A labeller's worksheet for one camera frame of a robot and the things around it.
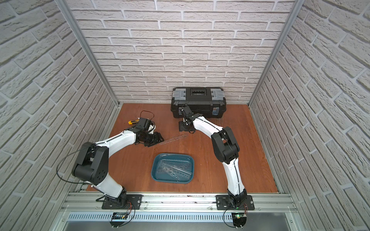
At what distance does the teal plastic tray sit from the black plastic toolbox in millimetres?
319

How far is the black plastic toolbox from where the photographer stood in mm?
997

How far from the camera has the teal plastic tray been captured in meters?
0.82
